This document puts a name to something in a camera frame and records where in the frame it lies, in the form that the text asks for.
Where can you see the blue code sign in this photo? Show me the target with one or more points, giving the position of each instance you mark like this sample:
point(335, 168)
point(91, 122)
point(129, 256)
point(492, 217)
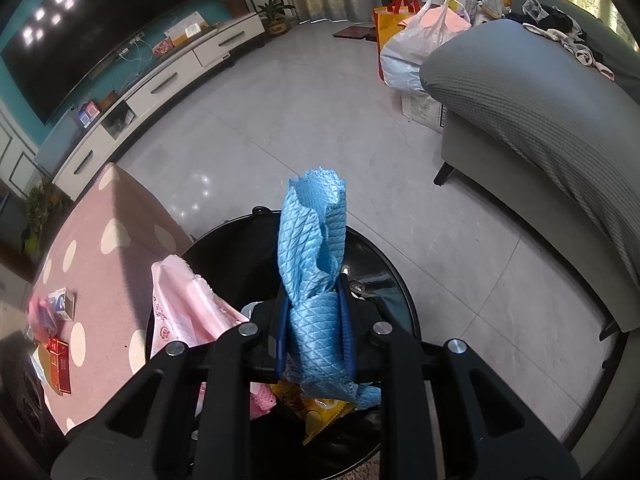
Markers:
point(87, 114)

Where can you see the pink card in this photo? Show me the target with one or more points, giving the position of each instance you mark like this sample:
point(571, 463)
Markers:
point(162, 48)

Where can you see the white card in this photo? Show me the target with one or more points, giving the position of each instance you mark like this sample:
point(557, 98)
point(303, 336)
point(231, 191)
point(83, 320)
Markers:
point(185, 27)

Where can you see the grey sofa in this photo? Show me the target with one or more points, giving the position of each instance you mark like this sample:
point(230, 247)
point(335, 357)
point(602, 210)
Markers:
point(525, 120)

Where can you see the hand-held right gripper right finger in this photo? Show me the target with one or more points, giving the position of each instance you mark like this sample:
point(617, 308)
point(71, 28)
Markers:
point(346, 325)

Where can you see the black round bin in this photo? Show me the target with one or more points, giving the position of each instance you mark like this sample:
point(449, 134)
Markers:
point(380, 270)

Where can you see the black television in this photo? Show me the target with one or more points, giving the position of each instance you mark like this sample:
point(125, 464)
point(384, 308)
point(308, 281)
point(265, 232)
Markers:
point(100, 25)

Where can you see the white television cabinet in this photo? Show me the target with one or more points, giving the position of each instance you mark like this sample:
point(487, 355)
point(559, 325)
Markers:
point(150, 92)

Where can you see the pale pink plastic bag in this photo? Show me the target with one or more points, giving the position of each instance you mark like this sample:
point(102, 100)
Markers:
point(185, 310)

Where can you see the yellow snack bag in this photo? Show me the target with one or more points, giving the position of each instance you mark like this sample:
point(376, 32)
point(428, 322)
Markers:
point(320, 410)

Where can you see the clothes on sofa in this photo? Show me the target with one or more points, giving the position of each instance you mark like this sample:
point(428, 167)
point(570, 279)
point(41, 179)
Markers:
point(555, 22)

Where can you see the blue waffle cloth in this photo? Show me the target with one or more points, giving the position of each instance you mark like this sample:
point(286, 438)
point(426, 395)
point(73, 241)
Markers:
point(310, 240)

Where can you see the white and blue box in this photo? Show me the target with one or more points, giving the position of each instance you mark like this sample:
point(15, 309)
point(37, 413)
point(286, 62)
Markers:
point(62, 302)

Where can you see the red box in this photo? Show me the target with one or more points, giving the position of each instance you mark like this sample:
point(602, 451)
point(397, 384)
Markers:
point(57, 365)

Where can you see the white power strip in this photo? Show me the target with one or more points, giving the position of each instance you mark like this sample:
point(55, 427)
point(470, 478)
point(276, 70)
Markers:
point(132, 42)

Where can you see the cardboard box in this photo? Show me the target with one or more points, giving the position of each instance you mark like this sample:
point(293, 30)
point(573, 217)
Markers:
point(422, 109)

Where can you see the dark floor mat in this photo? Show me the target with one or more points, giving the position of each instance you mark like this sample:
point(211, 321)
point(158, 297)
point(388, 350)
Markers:
point(355, 32)

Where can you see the orange shopping bag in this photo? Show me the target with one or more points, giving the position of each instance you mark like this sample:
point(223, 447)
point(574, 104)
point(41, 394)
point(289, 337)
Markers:
point(390, 25)

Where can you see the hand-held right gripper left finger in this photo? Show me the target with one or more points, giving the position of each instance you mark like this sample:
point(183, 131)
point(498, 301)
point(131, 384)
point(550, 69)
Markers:
point(282, 337)

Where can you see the large white plastic bag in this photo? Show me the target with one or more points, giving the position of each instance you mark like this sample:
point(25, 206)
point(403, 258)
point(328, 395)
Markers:
point(415, 50)

